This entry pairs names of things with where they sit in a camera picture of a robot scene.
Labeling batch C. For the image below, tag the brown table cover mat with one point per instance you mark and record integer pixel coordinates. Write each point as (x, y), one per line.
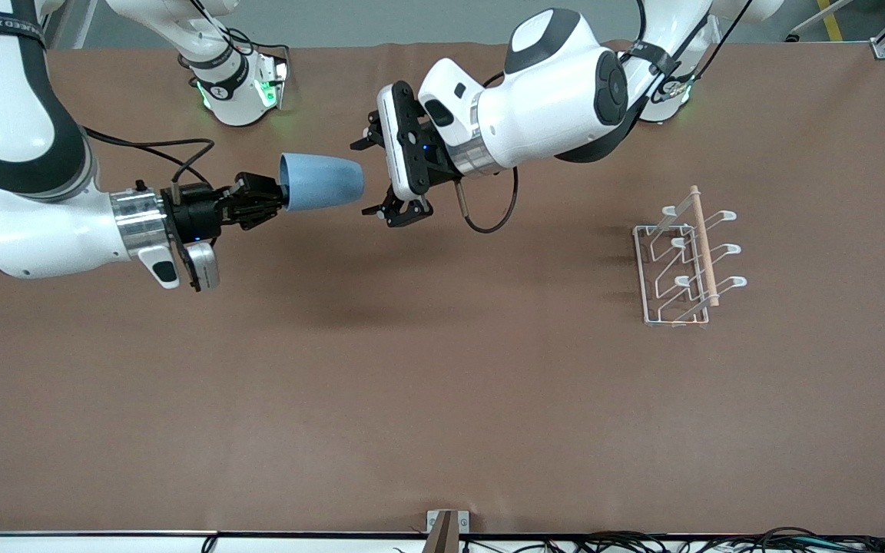
(412, 384)

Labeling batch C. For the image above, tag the grey metal rod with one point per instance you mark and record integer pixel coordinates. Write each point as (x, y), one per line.
(819, 19)

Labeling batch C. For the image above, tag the metal right base connector plate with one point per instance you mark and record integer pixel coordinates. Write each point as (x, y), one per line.
(280, 73)

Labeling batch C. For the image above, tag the blue plastic cup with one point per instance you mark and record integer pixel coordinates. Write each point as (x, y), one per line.
(323, 183)

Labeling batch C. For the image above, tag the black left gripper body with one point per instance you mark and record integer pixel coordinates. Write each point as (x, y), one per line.
(433, 166)

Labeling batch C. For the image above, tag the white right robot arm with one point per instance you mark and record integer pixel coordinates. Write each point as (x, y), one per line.
(20, 130)

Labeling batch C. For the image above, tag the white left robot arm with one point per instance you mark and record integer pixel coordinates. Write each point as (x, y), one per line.
(558, 100)

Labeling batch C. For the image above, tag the metal camera pole bracket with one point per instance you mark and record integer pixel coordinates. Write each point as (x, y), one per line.
(448, 530)

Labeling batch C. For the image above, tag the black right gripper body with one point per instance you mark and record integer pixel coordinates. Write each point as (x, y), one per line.
(195, 213)

